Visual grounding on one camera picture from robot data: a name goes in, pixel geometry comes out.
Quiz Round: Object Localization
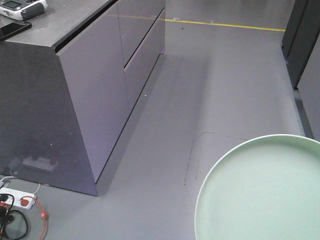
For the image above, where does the light green round plate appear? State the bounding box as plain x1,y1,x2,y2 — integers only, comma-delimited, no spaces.
194,134,320,240

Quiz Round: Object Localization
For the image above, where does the grey kitchen island cabinet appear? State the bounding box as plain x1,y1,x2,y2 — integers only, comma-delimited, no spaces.
0,0,166,196

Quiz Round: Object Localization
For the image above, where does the white power strip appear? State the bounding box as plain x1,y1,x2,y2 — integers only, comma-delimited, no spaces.
0,187,37,210

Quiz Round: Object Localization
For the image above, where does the dark grey side cabinet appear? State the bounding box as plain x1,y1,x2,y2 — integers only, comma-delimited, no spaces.
281,0,320,141

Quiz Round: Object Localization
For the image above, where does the black smartphone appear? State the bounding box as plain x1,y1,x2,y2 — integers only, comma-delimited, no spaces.
0,21,32,42

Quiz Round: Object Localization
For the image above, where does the white handheld device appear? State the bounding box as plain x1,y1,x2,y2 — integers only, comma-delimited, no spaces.
0,0,48,21

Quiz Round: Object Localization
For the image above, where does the orange cable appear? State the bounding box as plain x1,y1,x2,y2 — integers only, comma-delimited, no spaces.
19,196,49,240

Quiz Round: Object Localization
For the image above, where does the black cable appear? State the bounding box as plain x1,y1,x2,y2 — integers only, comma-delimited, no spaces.
0,193,30,240

